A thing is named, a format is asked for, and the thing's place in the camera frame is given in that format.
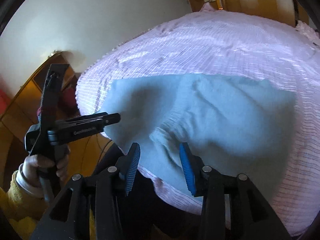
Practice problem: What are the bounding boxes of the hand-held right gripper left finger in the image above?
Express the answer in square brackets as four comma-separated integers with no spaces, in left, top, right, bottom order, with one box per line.
[30,142,141,240]

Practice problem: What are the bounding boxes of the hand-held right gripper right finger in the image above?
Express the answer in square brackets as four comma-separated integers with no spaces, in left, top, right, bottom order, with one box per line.
[179,142,292,240]

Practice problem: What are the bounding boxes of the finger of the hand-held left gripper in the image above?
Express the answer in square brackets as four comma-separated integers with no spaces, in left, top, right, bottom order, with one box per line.
[65,113,121,126]
[60,112,109,122]

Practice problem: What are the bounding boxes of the light blue pants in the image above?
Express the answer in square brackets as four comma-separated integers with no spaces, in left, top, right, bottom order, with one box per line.
[96,74,300,197]

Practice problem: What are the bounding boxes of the person's left forearm yellow sleeve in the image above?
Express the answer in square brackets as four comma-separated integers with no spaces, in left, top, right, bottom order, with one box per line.
[0,170,52,230]

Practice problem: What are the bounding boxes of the person's left hand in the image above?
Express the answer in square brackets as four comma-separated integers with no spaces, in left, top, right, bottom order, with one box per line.
[19,146,71,188]

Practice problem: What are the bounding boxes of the wooden bedside cabinet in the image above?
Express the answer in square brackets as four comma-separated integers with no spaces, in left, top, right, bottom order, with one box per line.
[0,51,87,180]

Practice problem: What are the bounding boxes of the person's dark-clothed legs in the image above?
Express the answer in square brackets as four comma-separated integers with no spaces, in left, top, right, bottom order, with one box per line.
[95,142,208,240]

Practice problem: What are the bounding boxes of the pink checked bedsheet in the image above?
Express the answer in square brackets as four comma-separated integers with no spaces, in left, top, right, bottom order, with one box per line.
[75,2,320,237]

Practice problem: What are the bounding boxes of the wooden wardrobe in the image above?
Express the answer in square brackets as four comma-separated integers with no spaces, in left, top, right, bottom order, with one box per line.
[185,0,310,28]

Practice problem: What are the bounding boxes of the pink crumpled clothes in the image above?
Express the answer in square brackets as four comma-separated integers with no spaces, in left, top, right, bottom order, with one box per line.
[295,21,320,48]

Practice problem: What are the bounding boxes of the black cable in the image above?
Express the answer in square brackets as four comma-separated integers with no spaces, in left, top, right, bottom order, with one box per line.
[86,140,114,172]

